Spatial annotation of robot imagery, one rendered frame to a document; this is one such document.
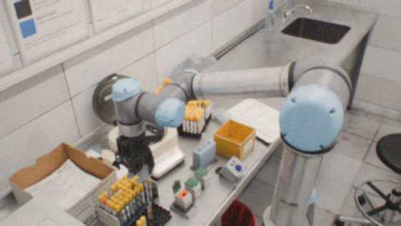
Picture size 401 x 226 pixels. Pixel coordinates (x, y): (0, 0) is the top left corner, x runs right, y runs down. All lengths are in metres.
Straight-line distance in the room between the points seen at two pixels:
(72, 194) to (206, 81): 0.70
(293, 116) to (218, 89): 0.29
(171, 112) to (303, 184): 0.35
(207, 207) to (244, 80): 0.61
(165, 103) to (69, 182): 0.67
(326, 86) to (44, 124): 1.10
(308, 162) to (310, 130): 0.11
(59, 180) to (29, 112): 0.27
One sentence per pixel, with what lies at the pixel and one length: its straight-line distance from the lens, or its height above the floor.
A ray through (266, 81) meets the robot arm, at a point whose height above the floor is 1.48.
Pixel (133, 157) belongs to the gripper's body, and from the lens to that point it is 1.09.
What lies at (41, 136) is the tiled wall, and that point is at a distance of 1.57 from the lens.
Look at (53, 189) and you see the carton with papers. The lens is 1.49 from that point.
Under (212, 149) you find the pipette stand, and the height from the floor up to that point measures 0.95.
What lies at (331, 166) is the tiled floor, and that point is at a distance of 3.00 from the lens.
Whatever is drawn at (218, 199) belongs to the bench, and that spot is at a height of 0.87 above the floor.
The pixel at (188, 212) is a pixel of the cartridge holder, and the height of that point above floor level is 0.89.
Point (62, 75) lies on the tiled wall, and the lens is 1.53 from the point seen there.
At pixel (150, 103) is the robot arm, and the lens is 0.95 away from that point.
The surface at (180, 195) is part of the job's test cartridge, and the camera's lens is 1.34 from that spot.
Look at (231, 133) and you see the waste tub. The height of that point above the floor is 0.90.
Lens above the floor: 1.93
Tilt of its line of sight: 34 degrees down
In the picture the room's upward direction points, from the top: 1 degrees counter-clockwise
